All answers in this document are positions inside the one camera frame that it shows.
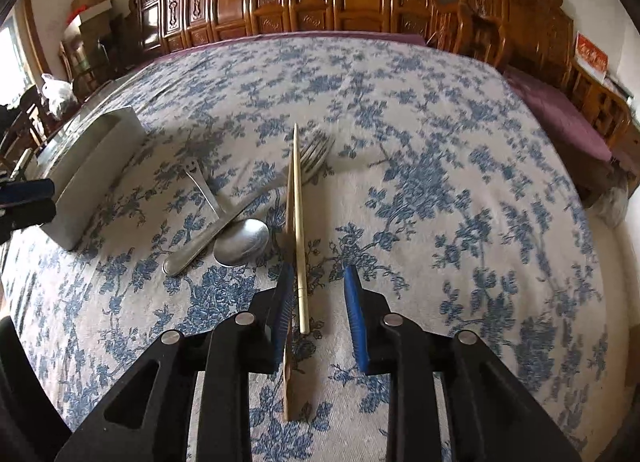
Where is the purple armchair cushion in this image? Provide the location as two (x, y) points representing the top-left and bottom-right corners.
(502, 67), (613, 163)

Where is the metal fork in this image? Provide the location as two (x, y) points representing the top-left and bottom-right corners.
(162, 135), (336, 277)

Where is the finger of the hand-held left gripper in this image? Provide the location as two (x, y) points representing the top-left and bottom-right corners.
(0, 178), (55, 209)
(0, 199), (57, 244)

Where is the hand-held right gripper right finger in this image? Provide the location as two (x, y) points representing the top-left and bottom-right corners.
(343, 263), (583, 462)

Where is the light wooden chopstick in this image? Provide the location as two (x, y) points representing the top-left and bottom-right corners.
(292, 123), (311, 335)

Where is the grey rectangular tray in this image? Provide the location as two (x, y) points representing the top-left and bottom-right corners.
(35, 107), (148, 250)

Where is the carved wooden armchair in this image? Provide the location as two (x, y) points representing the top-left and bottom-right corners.
(430, 0), (640, 183)

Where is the white lidded box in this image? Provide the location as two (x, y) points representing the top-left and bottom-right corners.
(65, 0), (115, 28)

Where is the wooden chair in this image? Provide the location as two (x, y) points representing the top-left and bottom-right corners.
(0, 87), (48, 170)

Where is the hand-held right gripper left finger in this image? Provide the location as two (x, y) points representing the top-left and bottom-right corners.
(54, 262), (297, 462)

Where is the metal spoon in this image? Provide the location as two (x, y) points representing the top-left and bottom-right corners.
(177, 157), (271, 268)

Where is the blue floral tablecloth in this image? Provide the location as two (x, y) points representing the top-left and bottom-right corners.
(0, 32), (608, 462)

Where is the red desk calendar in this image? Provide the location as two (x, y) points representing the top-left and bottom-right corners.
(575, 32), (609, 74)

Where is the clear plastic bag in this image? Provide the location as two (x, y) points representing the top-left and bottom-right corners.
(42, 73), (79, 109)

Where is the white fluffy bag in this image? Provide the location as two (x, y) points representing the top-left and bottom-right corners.
(595, 177), (631, 229)

